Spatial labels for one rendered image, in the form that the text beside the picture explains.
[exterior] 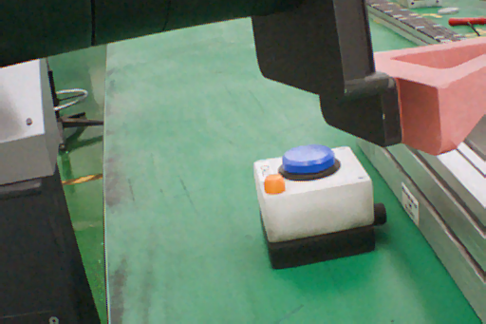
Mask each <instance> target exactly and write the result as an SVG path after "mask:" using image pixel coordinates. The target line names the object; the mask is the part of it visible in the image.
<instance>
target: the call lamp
mask: <svg viewBox="0 0 486 324"><path fill-rule="evenodd" d="M264 189H265V193H267V194H280V193H282V192H284V191H285V190H286V185H285V181H284V179H283V178H282V176H281V175H279V173H276V174H272V175H268V176H267V177H266V178H265V181H264Z"/></svg>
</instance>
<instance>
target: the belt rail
mask: <svg viewBox="0 0 486 324"><path fill-rule="evenodd" d="M366 6H367V9H368V16H369V17H370V18H372V19H374V20H376V21H378V22H379V23H380V24H381V25H383V26H385V27H386V28H388V29H391V30H393V31H395V32H397V33H399V34H400V35H401V36H402V37H404V38H406V39H408V40H410V41H412V42H414V43H415V44H416V45H418V46H419V47H420V48H421V47H426V46H431V45H438V44H440V43H439V42H437V41H436V40H433V39H431V38H429V37H427V36H426V35H424V34H423V33H421V32H419V31H417V30H415V29H413V28H411V27H408V26H407V25H405V24H404V23H402V22H400V21H397V20H395V19H393V18H391V17H390V16H389V15H387V14H385V13H383V12H381V11H379V10H376V9H374V8H371V7H370V6H368V5H366Z"/></svg>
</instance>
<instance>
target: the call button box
mask: <svg viewBox="0 0 486 324"><path fill-rule="evenodd" d="M331 149H332V150H333V151H334V158H335V163H334V164H333V165H332V166H331V167H330V168H328V169H325V170H322V171H319V172H314V173H291V172H289V171H286V170H285V169H284V168H283V164H282V158H276V159H269V160H261V161H257V162H254V163H253V166H252V168H253V175H254V182H256V189H257V196H258V202H259V206H260V209H259V211H260V218H261V224H262V228H263V232H264V236H265V240H266V243H267V247H268V251H269V255H270V259H271V265H272V267H273V268H274V269H278V268H284V267H290V266H295V265H301V264H307V263H313V262H319V261H323V260H325V259H331V258H337V257H347V256H353V255H355V254H359V253H364V252H369V251H373V250H375V240H376V236H375V228H374V227H373V226H375V225H378V224H385V223H386V221H387V215H386V210H385V207H384V204H383V202H380V203H374V204H373V197H372V187H373V186H372V181H371V179H370V178H369V177H368V175H367V174H366V173H365V171H364V169H363V168H362V167H361V165H360V164H359V161H358V160H357V159H356V157H355V156H354V154H353V153H352V152H351V150H350V149H349V147H347V146H341V147H337V148H331ZM276 173H279V175H281V176H282V178H283V179H284V181H285V185H286V190H285V191H284V192H282V193H280V194H267V193H265V189H264V181H265V178H266V177H267V176H268V175H272V174H276Z"/></svg>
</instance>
